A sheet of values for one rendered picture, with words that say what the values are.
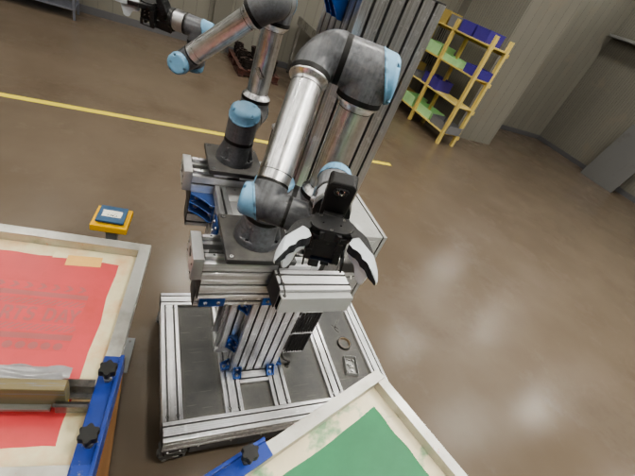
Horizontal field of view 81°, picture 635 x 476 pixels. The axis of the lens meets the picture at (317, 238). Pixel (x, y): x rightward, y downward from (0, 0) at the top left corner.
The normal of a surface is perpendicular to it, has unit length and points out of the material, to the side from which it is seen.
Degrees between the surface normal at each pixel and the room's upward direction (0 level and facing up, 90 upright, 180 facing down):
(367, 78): 90
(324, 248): 90
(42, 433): 0
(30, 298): 0
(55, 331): 0
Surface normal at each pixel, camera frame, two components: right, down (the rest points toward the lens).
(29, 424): 0.33, -0.75
